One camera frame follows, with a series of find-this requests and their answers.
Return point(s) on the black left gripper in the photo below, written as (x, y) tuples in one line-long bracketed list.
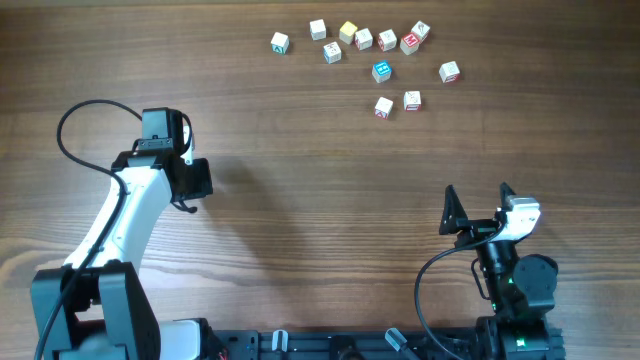
[(203, 184)]

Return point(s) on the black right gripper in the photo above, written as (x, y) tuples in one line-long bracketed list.
[(455, 219)]

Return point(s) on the red letter A block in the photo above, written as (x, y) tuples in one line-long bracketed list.
[(383, 108)]

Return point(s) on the blue top spiral block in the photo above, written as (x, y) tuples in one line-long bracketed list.
[(381, 71)]

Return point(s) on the red top wooden block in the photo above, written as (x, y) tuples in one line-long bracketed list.
[(409, 43)]

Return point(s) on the letter B wooden block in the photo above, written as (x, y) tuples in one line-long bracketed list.
[(332, 52)]

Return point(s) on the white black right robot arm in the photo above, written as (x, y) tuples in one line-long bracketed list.
[(520, 288)]

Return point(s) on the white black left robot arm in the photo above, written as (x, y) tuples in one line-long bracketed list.
[(94, 306)]

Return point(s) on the red letter I block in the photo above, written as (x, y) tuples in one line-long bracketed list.
[(412, 101)]

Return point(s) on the red letter Y block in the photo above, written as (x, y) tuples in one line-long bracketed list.
[(449, 72)]

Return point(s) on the green letter A block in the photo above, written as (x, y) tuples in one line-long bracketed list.
[(280, 43)]

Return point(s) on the red number 6 block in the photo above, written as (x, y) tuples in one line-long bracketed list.
[(421, 30)]

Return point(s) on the plain white wooden block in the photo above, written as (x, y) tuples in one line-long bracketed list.
[(317, 29)]

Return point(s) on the red drawing wooden block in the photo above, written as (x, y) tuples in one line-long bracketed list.
[(387, 40)]

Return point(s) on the apple picture wooden block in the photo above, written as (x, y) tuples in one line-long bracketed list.
[(363, 39)]

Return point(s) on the yellow top wooden block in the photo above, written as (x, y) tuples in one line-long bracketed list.
[(347, 32)]

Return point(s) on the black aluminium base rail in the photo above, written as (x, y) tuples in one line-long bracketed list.
[(447, 343)]

